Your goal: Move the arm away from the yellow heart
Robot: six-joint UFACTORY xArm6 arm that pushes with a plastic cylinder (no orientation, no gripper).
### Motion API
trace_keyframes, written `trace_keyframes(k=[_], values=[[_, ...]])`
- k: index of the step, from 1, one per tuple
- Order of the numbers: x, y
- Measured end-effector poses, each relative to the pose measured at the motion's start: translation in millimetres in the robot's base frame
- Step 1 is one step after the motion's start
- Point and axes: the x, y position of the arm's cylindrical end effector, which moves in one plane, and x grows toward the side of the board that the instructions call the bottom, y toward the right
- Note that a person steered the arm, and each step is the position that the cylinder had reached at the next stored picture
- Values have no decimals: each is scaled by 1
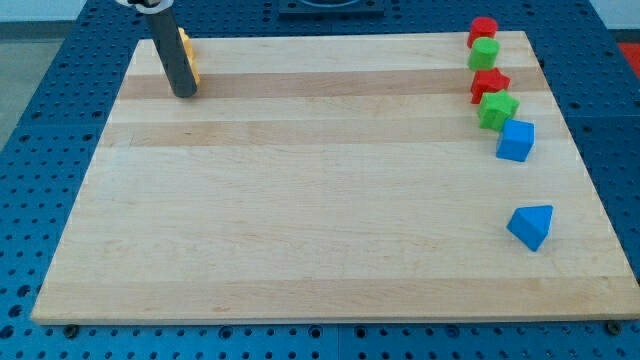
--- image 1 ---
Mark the green cylinder block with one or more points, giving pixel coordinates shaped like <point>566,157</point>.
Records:
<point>483,55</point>

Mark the red star block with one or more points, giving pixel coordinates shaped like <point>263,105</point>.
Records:
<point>488,81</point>

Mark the red cylinder block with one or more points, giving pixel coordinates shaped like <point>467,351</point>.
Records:
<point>481,27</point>

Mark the blue cube block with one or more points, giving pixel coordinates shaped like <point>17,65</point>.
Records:
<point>516,140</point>

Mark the yellow heart block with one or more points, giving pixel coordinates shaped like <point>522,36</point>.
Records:
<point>186,40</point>

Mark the blue triangular prism block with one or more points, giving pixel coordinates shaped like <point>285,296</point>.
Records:
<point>531,225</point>

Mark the green star block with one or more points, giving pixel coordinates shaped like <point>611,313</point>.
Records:
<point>495,108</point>

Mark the white ring arm flange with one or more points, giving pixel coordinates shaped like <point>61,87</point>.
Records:
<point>147,7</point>

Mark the light wooden board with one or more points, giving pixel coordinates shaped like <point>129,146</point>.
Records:
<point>329,179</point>

